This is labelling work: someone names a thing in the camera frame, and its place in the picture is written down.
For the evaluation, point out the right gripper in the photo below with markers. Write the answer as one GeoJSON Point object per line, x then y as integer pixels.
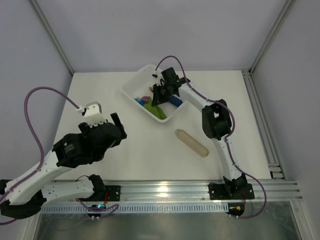
{"type": "Point", "coordinates": [163, 91]}

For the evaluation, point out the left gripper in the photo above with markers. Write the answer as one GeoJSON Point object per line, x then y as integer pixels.
{"type": "Point", "coordinates": [116, 128]}

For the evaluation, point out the green paper napkin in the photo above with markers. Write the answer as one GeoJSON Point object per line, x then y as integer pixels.
{"type": "Point", "coordinates": [154, 110]}

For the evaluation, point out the iridescent blue fork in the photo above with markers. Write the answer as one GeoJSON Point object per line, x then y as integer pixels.
{"type": "Point", "coordinates": [140, 101]}

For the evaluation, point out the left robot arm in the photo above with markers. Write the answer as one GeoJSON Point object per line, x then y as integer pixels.
{"type": "Point", "coordinates": [26, 195]}

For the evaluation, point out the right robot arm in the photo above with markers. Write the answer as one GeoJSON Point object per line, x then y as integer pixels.
{"type": "Point", "coordinates": [216, 122]}

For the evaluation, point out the blue rolled napkin bundle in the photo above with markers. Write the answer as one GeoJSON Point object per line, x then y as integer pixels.
{"type": "Point", "coordinates": [175, 101]}

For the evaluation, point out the white plastic basket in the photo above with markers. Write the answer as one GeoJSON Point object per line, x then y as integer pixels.
{"type": "Point", "coordinates": [143, 89]}

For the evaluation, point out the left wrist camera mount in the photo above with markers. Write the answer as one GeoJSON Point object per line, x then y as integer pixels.
{"type": "Point", "coordinates": [92, 114]}

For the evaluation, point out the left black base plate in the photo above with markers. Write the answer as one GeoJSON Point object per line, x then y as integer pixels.
{"type": "Point", "coordinates": [112, 193]}

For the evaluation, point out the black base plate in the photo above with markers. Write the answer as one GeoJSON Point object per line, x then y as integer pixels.
{"type": "Point", "coordinates": [112, 193]}
{"type": "Point", "coordinates": [224, 192]}

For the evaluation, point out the aluminium front rail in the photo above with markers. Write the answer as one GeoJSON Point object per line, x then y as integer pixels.
{"type": "Point", "coordinates": [162, 191]}

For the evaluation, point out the aluminium rail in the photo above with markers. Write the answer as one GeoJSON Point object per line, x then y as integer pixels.
{"type": "Point", "coordinates": [162, 191]}
{"type": "Point", "coordinates": [268, 143]}

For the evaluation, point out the white slotted cable duct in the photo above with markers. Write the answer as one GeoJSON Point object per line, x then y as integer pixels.
{"type": "Point", "coordinates": [144, 208]}

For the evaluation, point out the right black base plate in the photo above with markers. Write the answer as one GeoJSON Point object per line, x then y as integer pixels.
{"type": "Point", "coordinates": [224, 192]}

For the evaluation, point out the left frame post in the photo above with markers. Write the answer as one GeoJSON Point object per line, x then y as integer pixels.
{"type": "Point", "coordinates": [51, 34]}

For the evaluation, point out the frame post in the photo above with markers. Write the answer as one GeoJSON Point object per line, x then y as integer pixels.
{"type": "Point", "coordinates": [51, 34]}
{"type": "Point", "coordinates": [272, 33]}

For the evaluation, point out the aluminium right side rail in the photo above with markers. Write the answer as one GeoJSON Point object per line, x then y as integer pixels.
{"type": "Point", "coordinates": [268, 143]}

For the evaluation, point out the right frame post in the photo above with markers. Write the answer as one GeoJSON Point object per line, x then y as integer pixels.
{"type": "Point", "coordinates": [272, 33]}

